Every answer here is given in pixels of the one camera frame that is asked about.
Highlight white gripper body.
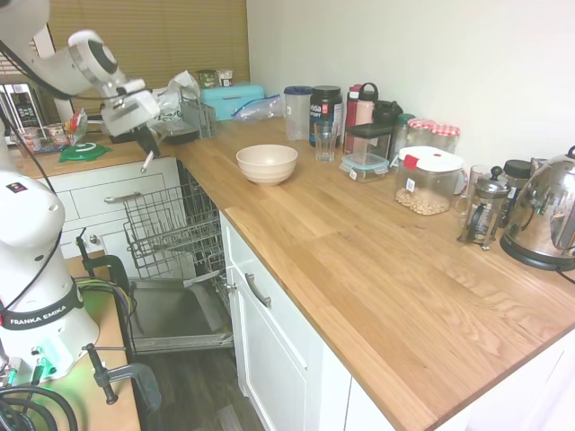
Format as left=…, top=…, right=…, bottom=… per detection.
left=100, top=90, right=162, bottom=138

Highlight steel dishwasher door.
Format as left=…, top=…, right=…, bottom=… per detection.
left=127, top=277, right=235, bottom=355

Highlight black plastic food tray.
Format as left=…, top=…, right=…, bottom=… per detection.
left=151, top=122, right=201, bottom=146

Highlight grey cutlery basket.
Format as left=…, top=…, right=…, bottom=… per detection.
left=179, top=86, right=218, bottom=141

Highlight red snack bag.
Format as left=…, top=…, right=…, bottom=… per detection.
left=66, top=107, right=89, bottom=136

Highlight white plastic bag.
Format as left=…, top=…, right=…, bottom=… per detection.
left=151, top=69, right=202, bottom=126

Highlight green round lid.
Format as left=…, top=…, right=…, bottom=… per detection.
left=57, top=141, right=113, bottom=164

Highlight white drawer cabinet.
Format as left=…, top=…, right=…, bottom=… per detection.
left=8, top=134, right=186, bottom=280

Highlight teal bread box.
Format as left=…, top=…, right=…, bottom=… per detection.
left=199, top=82, right=267, bottom=122

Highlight brown window blinds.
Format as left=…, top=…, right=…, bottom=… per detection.
left=0, top=0, right=251, bottom=116

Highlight clear zip bag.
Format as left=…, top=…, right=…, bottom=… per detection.
left=231, top=93, right=288, bottom=124

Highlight stainless microwave oven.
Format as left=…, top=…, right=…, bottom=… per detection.
left=0, top=81, right=45, bottom=136

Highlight beige ribbed bowl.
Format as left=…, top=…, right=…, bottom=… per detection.
left=235, top=144, right=299, bottom=188

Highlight black C clamp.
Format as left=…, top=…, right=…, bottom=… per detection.
left=75, top=227, right=137, bottom=363

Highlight clear pitcher blue lid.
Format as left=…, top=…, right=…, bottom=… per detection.
left=283, top=84, right=314, bottom=142

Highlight clear drinking glass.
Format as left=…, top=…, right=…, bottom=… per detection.
left=313, top=120, right=340, bottom=163

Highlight black protein powder tub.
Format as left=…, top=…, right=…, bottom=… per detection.
left=308, top=84, right=344, bottom=148

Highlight red water bottle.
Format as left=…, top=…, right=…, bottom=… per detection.
left=344, top=83, right=363, bottom=135

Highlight small glass container clip lid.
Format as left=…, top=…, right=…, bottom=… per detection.
left=339, top=152, right=391, bottom=184

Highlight pink bottle black cap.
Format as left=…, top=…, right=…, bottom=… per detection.
left=356, top=82, right=379, bottom=128

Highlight clear canister black lid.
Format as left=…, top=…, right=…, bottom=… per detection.
left=342, top=122, right=395, bottom=159

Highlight black shaker bottle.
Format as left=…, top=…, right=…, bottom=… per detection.
left=373, top=100, right=404, bottom=132

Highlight grey C clamp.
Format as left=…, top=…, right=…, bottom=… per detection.
left=81, top=342, right=164, bottom=415

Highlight glass jar green lid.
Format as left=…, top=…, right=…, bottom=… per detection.
left=389, top=112, right=417, bottom=159

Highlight white cabinet with wooden counter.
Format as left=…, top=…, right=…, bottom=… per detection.
left=172, top=117, right=575, bottom=431

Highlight jar red checkered lid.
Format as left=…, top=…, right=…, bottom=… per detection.
left=405, top=118, right=436, bottom=150
left=429, top=123, right=462, bottom=155

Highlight nut container white lid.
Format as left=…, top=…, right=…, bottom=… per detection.
left=394, top=145, right=467, bottom=216

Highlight clear glass mug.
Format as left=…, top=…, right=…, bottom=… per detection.
left=453, top=163, right=494, bottom=213

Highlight glass French press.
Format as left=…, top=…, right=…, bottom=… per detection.
left=456, top=165, right=512, bottom=251

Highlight black lidded glass jar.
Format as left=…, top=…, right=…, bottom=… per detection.
left=500, top=158, right=534, bottom=228

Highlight stainless steel electric kettle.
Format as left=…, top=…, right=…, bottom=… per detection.
left=499, top=144, right=575, bottom=272

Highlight silver drawer bar handle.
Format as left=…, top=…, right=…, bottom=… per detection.
left=243, top=272, right=273, bottom=309
left=103, top=191, right=143, bottom=205

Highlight grey wire dishwasher rack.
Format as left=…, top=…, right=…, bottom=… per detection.
left=124, top=223, right=231, bottom=315
left=122, top=172, right=222, bottom=253

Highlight wire basket with snacks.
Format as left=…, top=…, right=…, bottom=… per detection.
left=7, top=119, right=90, bottom=157

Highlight coloured wire bundle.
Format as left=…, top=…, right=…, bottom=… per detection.
left=73, top=276, right=137, bottom=318

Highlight black cable loops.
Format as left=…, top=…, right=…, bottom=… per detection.
left=0, top=384, right=81, bottom=431

